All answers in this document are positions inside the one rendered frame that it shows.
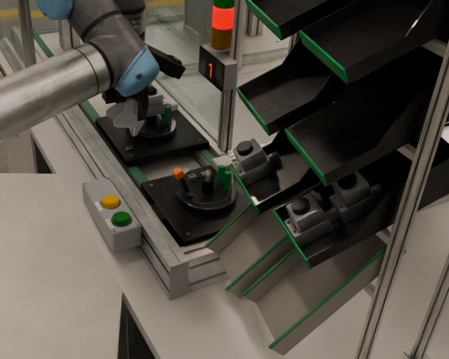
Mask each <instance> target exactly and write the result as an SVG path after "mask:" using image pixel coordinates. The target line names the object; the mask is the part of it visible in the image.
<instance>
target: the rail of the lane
mask: <svg viewBox="0 0 449 359"><path fill-rule="evenodd" d="M53 118H54V120H55V121H56V123H57V124H58V126H59V127H60V129H61V131H62V132H63V134H64V135H65V136H66V139H67V140H68V141H69V143H70V144H71V147H72V148H73V149H74V151H75V153H76V154H77V156H78V157H79V159H80V161H81V162H82V163H83V165H84V167H85V168H86V170H87V171H88V173H89V175H90V176H91V178H92V179H93V180H99V179H102V178H105V177H109V178H110V180H111V181H112V183H113V184H114V185H115V187H116V189H117V190H118V191H119V193H120V195H121V196H122V198H123V199H124V200H125V202H126V203H127V205H128V206H129V207H130V209H131V211H132V212H133V214H134V215H135V217H136V218H137V220H138V221H139V222H140V224H141V226H142V244H141V245H140V246H136V247H135V248H136V249H137V250H138V252H139V253H140V255H141V256H142V258H143V260H144V261H145V263H146V264H147V266H148V268H149V269H150V271H151V272H152V274H153V276H154V277H155V279H156V280H157V282H158V283H159V285H160V287H161V288H162V290H163V291H164V293H165V295H166V296H167V297H168V299H169V300H170V301H171V300H173V299H176V298H179V297H181V296H185V295H187V294H188V285H189V270H190V261H189V259H188V258H187V257H186V255H185V254H184V252H183V251H182V249H181V248H180V247H179V245H178V244H177V242H176V241H175V240H174V239H173V237H172V235H171V234H170V233H169V231H168V230H167V229H166V227H165V226H164V224H166V218H165V217H164V215H163V214H162V212H161V211H160V210H159V209H158V207H157V206H156V204H153V205H152V207H151V206H150V205H149V204H148V202H147V201H146V199H145V198H144V196H143V195H142V194H141V193H140V191H139V189H138V188H137V187H136V186H135V184H134V183H133V181H132V180H131V178H130V177H129V176H128V174H127V173H126V171H125V170H124V169H123V167H122V166H121V165H120V163H119V161H117V159H116V158H115V156H114V155H113V153H112V152H111V151H110V149H109V148H108V146H107V145H106V144H105V143H104V141H103V139H102V138H101V137H100V135H99V134H98V133H97V131H96V129H95V128H94V127H93V126H92V124H91V123H90V121H89V120H88V118H87V117H86V116H85V115H84V113H83V111H82V110H81V109H80V108H79V106H78V105H76V106H74V107H72V108H70V109H68V110H66V111H64V112H62V113H60V114H58V115H56V116H54V117H53Z"/></svg>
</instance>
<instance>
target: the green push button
mask: <svg viewBox="0 0 449 359"><path fill-rule="evenodd" d="M129 222H130V215H129V213H127V212H116V213H115V214H114V215H113V223H114V224H117V225H121V226H122V225H126V224H128V223H129Z"/></svg>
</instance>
